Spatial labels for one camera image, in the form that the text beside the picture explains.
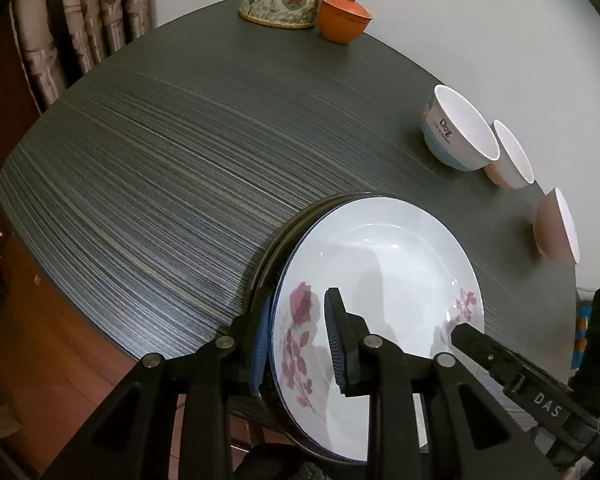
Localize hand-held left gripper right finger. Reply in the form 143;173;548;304
324;287;552;480

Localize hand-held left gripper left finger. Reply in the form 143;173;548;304
45;287;277;480

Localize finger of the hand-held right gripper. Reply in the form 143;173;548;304
451;323;600;434

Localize white plate pink flowers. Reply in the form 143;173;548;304
270;197;483;462

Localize pink bowl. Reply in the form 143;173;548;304
532;187;581;265

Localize white bowl tan band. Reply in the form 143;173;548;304
483;120;536;191

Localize white bowl blue band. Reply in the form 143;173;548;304
420;85;501;173

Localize blue and orange box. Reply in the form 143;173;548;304
572;305;592;372

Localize person's dark pants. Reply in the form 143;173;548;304
250;440;331;480

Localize orange lidded cup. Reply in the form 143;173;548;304
318;0;376;44

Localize beige patterned curtain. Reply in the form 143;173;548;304
10;0;156;111

